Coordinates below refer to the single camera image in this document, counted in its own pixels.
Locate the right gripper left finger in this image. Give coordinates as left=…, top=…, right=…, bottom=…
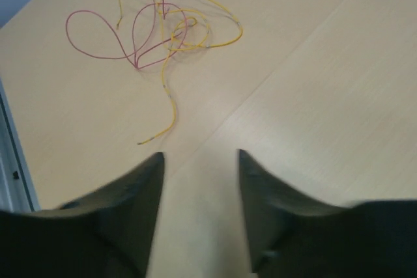
left=1, top=152, right=165, bottom=277

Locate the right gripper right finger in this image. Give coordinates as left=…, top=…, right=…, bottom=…
left=238, top=150, right=416, bottom=277

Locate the aluminium left rail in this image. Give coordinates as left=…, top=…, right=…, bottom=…
left=0, top=87, right=40, bottom=213

